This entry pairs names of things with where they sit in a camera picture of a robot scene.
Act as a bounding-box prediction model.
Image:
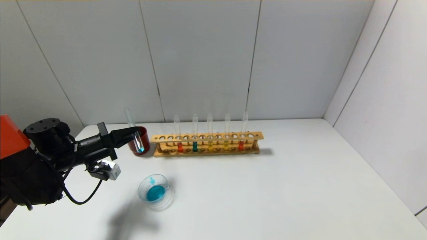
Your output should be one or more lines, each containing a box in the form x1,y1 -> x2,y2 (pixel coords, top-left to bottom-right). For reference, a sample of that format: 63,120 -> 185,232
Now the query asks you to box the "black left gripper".
77,122 -> 141,161

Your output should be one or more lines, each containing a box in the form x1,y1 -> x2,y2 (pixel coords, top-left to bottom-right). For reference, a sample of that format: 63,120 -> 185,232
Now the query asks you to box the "light blue liquid test tube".
124,108 -> 146,153

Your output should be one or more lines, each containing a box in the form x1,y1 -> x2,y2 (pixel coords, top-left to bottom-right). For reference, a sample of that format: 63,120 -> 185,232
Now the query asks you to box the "red liquid test tube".
238,112 -> 249,151
174,115 -> 184,153

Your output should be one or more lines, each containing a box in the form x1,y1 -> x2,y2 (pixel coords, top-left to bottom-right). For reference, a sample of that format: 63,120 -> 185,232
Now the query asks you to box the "teal liquid test tube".
192,114 -> 199,152

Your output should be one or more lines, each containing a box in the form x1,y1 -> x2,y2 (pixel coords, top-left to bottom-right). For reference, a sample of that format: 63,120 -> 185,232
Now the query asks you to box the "wooden test tube rack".
151,131 -> 264,158

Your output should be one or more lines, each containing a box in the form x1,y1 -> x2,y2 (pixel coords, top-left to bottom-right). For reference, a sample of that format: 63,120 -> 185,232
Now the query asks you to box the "yellow liquid test tube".
224,114 -> 231,151
207,114 -> 214,152

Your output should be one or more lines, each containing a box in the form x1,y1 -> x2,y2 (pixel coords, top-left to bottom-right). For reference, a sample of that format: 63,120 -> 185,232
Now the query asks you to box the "dark red plastic cup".
128,126 -> 151,156

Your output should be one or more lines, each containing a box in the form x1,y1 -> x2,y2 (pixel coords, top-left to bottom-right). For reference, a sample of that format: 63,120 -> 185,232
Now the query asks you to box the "glass beaker with blue liquid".
138,174 -> 175,211

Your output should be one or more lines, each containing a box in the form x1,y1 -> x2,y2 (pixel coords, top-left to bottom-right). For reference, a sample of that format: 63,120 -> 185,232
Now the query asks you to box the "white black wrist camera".
88,159 -> 121,181

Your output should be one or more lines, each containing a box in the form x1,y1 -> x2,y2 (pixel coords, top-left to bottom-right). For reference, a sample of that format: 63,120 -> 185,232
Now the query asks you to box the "thin black camera cable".
61,179 -> 104,205

